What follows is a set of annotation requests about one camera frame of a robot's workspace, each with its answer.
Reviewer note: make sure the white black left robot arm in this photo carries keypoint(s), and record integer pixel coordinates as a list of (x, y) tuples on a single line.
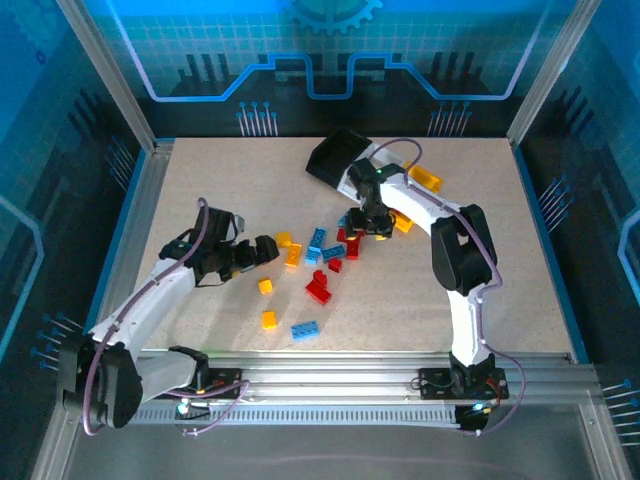
[(140, 305)]

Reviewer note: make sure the small yellow lego brick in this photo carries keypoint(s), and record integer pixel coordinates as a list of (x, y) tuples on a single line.
[(404, 224), (269, 320), (265, 286)]

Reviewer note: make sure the yellow plastic container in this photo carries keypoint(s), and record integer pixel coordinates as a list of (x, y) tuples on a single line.
[(425, 177)]

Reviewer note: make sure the yellow 2x2 lego brick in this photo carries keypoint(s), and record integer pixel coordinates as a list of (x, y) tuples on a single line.
[(283, 240)]

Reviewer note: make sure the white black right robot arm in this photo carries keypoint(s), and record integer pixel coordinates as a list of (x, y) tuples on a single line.
[(465, 320)]

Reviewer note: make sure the small blue lego brick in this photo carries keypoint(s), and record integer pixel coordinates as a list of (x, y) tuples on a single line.
[(312, 256), (343, 220)]

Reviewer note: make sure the black plastic container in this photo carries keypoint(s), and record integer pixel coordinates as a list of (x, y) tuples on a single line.
[(335, 155)]

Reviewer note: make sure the aluminium table edge rail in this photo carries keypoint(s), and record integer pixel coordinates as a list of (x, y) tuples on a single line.
[(325, 375)]

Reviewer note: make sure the aluminium frame post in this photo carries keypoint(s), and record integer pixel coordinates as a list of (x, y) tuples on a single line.
[(550, 75), (110, 75)]

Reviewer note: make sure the small red lego brick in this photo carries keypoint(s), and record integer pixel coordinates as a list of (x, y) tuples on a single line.
[(342, 235)]

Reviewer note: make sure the yellow 2x4 lego brick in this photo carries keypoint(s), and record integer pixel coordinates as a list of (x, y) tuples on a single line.
[(293, 255)]

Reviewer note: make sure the red curved lego brick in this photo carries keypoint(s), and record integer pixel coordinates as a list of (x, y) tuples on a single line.
[(319, 277)]

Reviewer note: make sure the red 2x4 lego brick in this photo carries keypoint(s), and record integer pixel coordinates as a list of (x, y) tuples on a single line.
[(318, 292), (353, 250)]

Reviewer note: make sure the white plastic container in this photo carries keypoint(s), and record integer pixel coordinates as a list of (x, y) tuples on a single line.
[(346, 184)]

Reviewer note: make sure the blue edged side rail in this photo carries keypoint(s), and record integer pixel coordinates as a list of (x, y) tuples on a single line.
[(145, 200)]

